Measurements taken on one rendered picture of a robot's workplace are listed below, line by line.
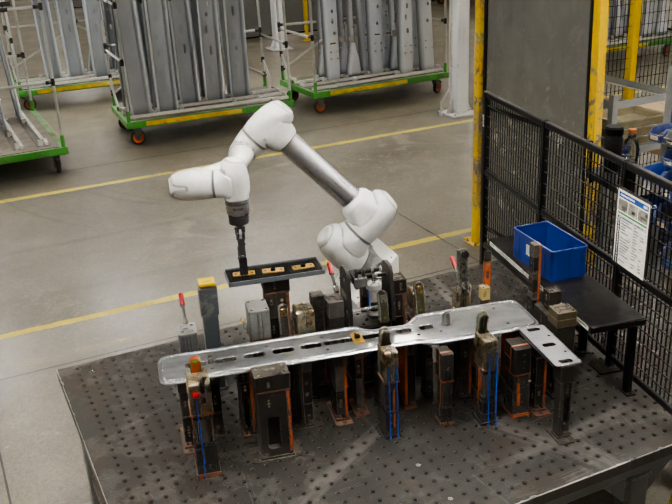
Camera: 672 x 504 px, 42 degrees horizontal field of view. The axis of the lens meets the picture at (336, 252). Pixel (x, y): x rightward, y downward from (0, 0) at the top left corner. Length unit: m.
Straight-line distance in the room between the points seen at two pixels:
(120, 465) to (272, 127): 1.47
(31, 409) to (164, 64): 5.63
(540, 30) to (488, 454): 3.22
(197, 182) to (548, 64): 2.99
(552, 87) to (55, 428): 3.47
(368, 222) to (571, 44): 2.12
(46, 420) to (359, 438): 2.18
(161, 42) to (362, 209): 6.34
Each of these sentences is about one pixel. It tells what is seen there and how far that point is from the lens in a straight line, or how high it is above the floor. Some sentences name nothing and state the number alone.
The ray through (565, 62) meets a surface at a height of 1.48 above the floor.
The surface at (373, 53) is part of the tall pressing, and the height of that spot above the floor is 0.55.
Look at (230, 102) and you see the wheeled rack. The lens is 10.05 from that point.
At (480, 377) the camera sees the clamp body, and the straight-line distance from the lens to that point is 3.18.
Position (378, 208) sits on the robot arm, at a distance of 3.80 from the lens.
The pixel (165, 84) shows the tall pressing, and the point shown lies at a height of 0.59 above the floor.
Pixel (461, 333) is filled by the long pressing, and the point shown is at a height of 1.00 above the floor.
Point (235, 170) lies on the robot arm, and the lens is 3.17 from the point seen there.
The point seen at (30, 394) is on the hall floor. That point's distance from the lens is 5.17.
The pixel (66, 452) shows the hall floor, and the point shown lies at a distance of 4.61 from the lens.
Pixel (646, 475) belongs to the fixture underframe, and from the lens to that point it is 3.32.
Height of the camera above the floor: 2.51
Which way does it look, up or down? 23 degrees down
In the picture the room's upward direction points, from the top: 3 degrees counter-clockwise
